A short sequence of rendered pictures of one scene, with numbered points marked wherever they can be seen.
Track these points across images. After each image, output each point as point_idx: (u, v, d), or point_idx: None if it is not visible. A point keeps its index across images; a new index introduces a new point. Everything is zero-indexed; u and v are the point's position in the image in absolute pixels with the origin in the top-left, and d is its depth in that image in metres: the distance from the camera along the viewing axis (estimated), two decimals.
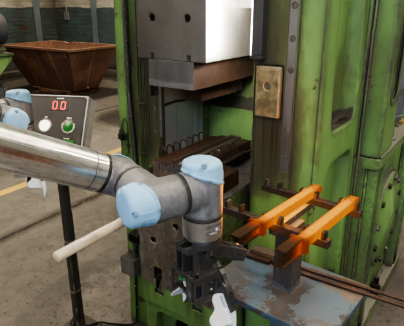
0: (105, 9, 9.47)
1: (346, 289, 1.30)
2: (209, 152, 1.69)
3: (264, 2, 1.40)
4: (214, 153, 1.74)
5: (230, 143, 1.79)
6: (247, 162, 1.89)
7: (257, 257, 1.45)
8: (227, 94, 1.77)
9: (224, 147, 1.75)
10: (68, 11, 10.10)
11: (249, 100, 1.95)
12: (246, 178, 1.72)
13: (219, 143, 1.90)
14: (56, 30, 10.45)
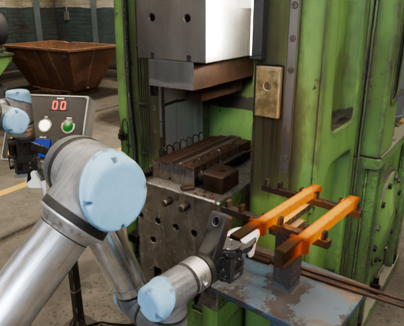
0: (105, 9, 9.47)
1: (346, 289, 1.30)
2: (209, 152, 1.69)
3: (264, 2, 1.40)
4: (214, 153, 1.74)
5: (230, 143, 1.79)
6: (247, 162, 1.89)
7: (257, 257, 1.45)
8: (227, 94, 1.77)
9: (224, 147, 1.75)
10: (68, 11, 10.10)
11: (249, 100, 1.95)
12: (246, 178, 1.72)
13: (219, 143, 1.90)
14: (56, 30, 10.45)
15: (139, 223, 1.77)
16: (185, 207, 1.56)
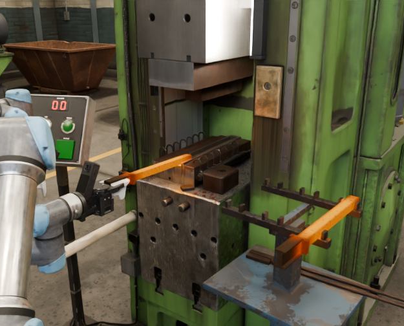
0: (105, 9, 9.47)
1: (346, 289, 1.30)
2: (209, 152, 1.69)
3: (264, 2, 1.40)
4: (214, 153, 1.74)
5: (230, 143, 1.79)
6: (247, 162, 1.89)
7: (257, 257, 1.45)
8: (227, 94, 1.77)
9: (224, 147, 1.75)
10: (68, 11, 10.10)
11: (249, 100, 1.95)
12: (246, 178, 1.72)
13: (219, 143, 1.90)
14: (56, 30, 10.45)
15: (139, 223, 1.77)
16: (185, 207, 1.56)
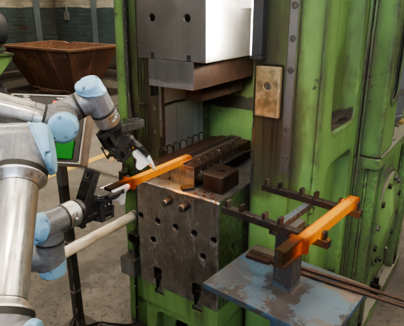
0: (105, 9, 9.47)
1: (346, 289, 1.30)
2: (209, 152, 1.69)
3: (264, 2, 1.40)
4: (214, 153, 1.74)
5: (230, 143, 1.79)
6: (247, 162, 1.89)
7: (257, 257, 1.45)
8: (227, 94, 1.77)
9: (224, 147, 1.75)
10: (68, 11, 10.10)
11: (249, 100, 1.95)
12: (246, 178, 1.72)
13: (219, 143, 1.90)
14: (56, 30, 10.45)
15: (139, 223, 1.77)
16: (185, 207, 1.56)
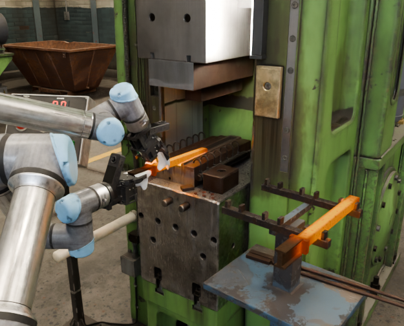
0: (105, 9, 9.47)
1: (346, 289, 1.30)
2: (209, 152, 1.69)
3: (264, 2, 1.40)
4: (214, 153, 1.74)
5: (230, 143, 1.79)
6: (247, 162, 1.89)
7: (257, 257, 1.45)
8: (227, 94, 1.77)
9: (224, 147, 1.75)
10: (68, 11, 10.10)
11: (249, 100, 1.95)
12: (246, 178, 1.72)
13: (219, 143, 1.90)
14: (56, 30, 10.45)
15: (139, 223, 1.77)
16: (185, 207, 1.56)
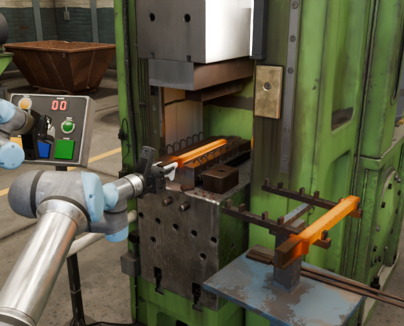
0: (105, 9, 9.47)
1: (346, 289, 1.30)
2: (209, 152, 1.69)
3: (264, 2, 1.40)
4: (214, 153, 1.74)
5: (230, 143, 1.79)
6: (247, 162, 1.89)
7: (257, 257, 1.45)
8: (227, 94, 1.77)
9: (224, 147, 1.75)
10: (68, 11, 10.10)
11: (249, 100, 1.95)
12: (246, 178, 1.72)
13: None
14: (56, 30, 10.45)
15: (139, 223, 1.77)
16: (185, 207, 1.56)
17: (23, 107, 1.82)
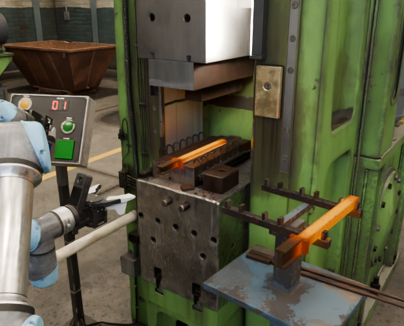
0: (105, 9, 9.47)
1: (346, 289, 1.30)
2: (209, 152, 1.69)
3: (264, 2, 1.40)
4: (214, 153, 1.74)
5: (230, 143, 1.79)
6: (247, 162, 1.89)
7: (257, 257, 1.45)
8: (227, 94, 1.77)
9: (224, 147, 1.75)
10: (68, 11, 10.10)
11: (249, 100, 1.95)
12: (246, 178, 1.72)
13: None
14: (56, 30, 10.45)
15: (139, 223, 1.77)
16: (185, 207, 1.56)
17: (23, 107, 1.82)
